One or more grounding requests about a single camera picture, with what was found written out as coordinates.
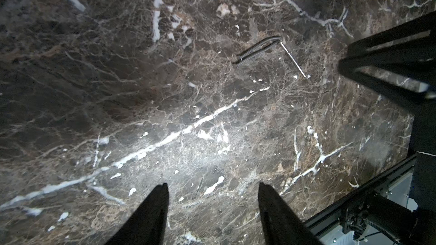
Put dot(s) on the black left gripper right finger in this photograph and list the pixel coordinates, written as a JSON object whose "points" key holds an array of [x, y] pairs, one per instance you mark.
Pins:
{"points": [[281, 226]]}

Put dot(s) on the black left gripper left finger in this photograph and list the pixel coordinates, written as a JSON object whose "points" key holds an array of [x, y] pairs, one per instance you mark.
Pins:
{"points": [[146, 226]]}

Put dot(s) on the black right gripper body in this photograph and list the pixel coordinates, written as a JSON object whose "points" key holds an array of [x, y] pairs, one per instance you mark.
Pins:
{"points": [[423, 145]]}

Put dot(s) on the steel nail top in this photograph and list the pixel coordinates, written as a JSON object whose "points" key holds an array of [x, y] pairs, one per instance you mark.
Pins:
{"points": [[293, 60]]}

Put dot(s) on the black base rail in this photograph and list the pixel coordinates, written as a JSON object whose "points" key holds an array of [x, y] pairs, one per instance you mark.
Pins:
{"points": [[379, 212]]}

